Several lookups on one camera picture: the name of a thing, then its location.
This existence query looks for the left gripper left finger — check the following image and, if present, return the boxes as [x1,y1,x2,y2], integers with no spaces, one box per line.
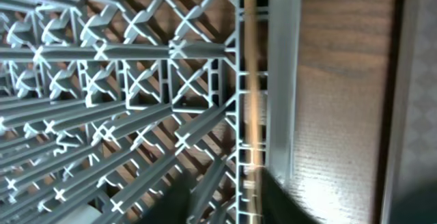
[135,170,195,224]

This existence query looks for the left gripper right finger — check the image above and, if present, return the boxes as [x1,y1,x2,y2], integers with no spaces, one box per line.
[261,169,318,224]

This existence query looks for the wooden chopstick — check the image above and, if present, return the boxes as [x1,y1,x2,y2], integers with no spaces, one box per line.
[244,0,262,224]

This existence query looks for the dark brown serving tray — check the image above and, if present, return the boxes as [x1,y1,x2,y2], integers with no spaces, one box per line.
[377,0,436,223]

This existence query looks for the grey plastic dish rack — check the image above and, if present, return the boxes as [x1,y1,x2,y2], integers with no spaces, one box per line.
[1,0,301,223]

